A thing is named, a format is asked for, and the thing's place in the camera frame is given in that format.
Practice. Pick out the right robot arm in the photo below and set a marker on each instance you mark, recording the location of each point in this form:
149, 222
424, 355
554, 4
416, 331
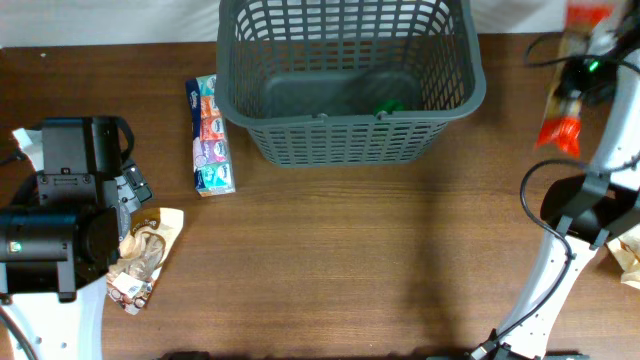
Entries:
579, 214

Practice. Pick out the beige snack bag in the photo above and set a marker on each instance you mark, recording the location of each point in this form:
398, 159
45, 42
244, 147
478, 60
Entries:
625, 250
142, 254

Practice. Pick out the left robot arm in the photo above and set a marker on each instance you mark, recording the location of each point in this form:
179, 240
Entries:
61, 232

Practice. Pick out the colourful tissue pack strip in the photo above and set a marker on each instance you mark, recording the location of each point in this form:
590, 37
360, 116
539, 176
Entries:
212, 165

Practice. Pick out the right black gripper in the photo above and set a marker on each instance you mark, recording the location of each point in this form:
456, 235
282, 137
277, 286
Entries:
574, 81

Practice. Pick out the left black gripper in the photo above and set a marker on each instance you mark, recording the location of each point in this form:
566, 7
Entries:
137, 183

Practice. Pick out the grey plastic lattice basket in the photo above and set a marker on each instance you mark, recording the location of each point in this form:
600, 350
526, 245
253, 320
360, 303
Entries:
304, 77

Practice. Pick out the green lid spice jar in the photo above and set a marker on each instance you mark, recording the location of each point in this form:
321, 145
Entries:
388, 107

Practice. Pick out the orange pasta packet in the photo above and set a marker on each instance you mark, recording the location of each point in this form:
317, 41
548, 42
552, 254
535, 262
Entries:
561, 124

